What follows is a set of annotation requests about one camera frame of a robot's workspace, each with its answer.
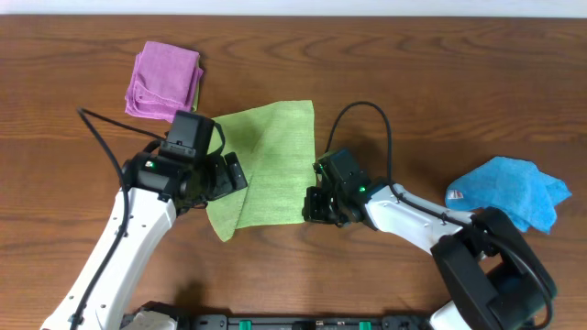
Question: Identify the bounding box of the light green microfiber cloth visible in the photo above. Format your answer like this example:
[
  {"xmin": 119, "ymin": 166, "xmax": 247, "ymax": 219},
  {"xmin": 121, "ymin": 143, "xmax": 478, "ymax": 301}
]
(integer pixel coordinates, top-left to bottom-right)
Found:
[{"xmin": 206, "ymin": 100, "xmax": 316, "ymax": 242}]

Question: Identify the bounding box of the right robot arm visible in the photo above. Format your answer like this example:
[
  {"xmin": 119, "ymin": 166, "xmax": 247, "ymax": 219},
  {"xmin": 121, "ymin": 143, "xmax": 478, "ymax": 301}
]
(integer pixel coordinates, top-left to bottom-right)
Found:
[{"xmin": 302, "ymin": 149, "xmax": 557, "ymax": 330}]

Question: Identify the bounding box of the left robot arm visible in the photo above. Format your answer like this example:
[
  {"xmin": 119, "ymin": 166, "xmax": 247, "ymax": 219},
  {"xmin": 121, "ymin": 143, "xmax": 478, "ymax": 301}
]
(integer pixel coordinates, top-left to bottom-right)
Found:
[{"xmin": 42, "ymin": 111, "xmax": 248, "ymax": 329}]

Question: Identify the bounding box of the folded green cloth under purple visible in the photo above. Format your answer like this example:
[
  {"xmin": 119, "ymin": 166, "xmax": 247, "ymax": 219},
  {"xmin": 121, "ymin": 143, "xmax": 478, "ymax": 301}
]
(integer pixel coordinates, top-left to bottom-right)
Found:
[{"xmin": 191, "ymin": 83, "xmax": 201, "ymax": 112}]

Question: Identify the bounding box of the crumpled blue cloth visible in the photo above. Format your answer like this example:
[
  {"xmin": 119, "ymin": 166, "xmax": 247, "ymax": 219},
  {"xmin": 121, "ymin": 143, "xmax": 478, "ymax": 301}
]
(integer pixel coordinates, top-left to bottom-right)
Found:
[{"xmin": 445, "ymin": 157, "xmax": 571, "ymax": 234}]

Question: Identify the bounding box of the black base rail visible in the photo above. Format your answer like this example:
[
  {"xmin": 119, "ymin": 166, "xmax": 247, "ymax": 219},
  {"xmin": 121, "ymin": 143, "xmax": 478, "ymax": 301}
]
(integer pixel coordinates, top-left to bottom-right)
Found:
[{"xmin": 119, "ymin": 302, "xmax": 432, "ymax": 330}]

